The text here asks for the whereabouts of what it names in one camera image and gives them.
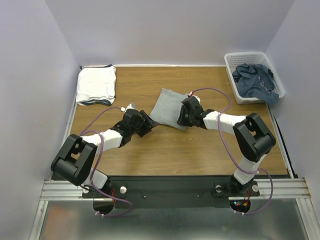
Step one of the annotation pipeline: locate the grey tank top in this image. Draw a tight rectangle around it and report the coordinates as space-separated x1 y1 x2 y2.
150 88 188 131

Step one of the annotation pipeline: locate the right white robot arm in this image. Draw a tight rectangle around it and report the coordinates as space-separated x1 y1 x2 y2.
177 96 276 195

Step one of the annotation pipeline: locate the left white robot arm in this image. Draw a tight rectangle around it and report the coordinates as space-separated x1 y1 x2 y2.
50 108 159 197

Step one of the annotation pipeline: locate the folded white tank top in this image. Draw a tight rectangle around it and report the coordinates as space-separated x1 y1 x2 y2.
75 65 117 103

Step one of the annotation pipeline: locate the blue tank top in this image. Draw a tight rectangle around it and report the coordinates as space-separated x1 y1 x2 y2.
232 63 279 105

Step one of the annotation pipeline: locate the white plastic basket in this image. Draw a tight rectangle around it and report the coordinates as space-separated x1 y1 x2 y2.
224 52 285 105

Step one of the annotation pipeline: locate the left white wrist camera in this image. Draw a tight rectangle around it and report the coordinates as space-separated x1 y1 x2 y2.
120 102 136 113

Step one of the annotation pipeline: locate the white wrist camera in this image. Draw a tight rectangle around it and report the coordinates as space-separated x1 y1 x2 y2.
188 91 201 103
120 102 136 113

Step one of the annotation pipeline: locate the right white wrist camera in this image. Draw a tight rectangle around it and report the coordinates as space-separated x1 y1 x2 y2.
188 91 201 103

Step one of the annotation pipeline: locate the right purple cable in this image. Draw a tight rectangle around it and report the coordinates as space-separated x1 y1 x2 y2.
189 87 273 216

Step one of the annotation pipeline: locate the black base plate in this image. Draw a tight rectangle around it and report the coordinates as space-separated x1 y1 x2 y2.
82 175 261 210

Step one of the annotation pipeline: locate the aluminium frame rail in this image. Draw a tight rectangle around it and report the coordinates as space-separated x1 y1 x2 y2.
29 178 320 240

